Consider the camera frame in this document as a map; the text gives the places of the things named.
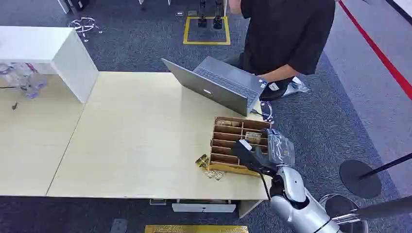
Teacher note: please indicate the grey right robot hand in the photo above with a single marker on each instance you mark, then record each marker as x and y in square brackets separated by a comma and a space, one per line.
[254, 159]

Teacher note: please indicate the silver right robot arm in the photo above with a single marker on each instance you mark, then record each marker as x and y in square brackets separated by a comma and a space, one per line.
[297, 205]

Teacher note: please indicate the stack of patterned cards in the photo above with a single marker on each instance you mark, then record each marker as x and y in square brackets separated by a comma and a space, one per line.
[228, 123]
[253, 137]

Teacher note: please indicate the wooden compartment card box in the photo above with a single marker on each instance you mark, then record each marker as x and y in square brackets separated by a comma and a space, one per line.
[228, 141]

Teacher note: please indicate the crumpled clear wrapper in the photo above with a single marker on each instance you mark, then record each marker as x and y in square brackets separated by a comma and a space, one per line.
[215, 175]

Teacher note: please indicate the white desk drawer tray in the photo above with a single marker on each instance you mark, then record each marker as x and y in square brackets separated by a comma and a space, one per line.
[203, 207]

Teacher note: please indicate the black pouch with white tag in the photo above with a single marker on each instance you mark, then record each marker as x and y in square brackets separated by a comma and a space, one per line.
[273, 90]

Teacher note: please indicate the grey laptop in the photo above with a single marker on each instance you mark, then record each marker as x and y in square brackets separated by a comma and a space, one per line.
[219, 86]

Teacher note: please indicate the clear plastic packet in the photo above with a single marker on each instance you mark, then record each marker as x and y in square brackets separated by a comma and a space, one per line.
[297, 86]

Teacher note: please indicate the chrome-rimmed round stanchion base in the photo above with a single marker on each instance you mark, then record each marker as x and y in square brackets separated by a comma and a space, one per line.
[338, 205]

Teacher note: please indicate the black round stanchion base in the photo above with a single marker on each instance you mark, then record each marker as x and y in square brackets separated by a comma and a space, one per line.
[355, 185]

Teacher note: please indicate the person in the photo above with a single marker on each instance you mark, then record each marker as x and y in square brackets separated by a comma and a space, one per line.
[286, 35]

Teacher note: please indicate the thick black stanchion pole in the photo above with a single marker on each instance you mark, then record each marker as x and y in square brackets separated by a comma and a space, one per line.
[383, 209]

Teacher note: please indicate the black stand foot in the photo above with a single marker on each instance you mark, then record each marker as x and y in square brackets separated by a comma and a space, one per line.
[202, 21]
[218, 22]

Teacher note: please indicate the grey floor plate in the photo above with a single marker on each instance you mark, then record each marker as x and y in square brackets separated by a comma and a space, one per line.
[119, 226]

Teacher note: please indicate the white cabinet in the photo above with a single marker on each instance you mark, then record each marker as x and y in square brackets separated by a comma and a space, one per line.
[64, 54]

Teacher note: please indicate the clear plastic bottles bag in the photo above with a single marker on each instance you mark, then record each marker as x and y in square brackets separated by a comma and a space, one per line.
[22, 78]

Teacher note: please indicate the small dark clip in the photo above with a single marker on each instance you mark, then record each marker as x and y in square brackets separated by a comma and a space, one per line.
[14, 105]

